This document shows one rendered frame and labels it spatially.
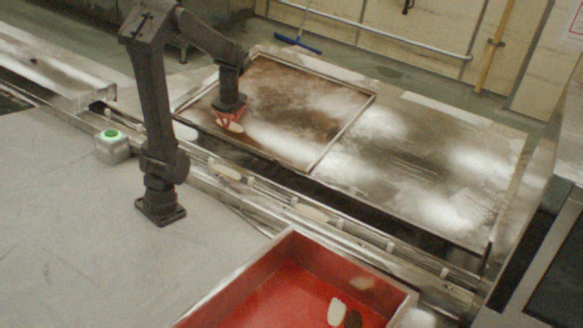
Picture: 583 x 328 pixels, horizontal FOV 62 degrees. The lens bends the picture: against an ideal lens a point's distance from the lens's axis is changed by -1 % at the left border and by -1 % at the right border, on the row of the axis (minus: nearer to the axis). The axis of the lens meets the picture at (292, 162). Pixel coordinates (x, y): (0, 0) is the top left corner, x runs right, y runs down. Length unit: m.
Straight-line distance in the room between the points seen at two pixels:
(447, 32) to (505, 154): 3.32
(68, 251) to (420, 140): 1.04
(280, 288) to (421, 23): 4.05
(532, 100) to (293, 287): 3.71
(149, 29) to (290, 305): 0.64
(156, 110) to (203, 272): 0.38
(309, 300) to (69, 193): 0.68
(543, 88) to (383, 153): 3.18
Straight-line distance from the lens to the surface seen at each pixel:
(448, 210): 1.38
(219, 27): 4.51
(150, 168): 1.22
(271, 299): 1.10
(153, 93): 1.06
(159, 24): 1.00
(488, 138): 1.68
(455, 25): 4.85
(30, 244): 1.25
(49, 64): 1.88
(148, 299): 1.09
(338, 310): 1.10
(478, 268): 1.37
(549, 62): 4.50
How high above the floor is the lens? 1.64
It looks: 32 degrees down
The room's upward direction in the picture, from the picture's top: 10 degrees clockwise
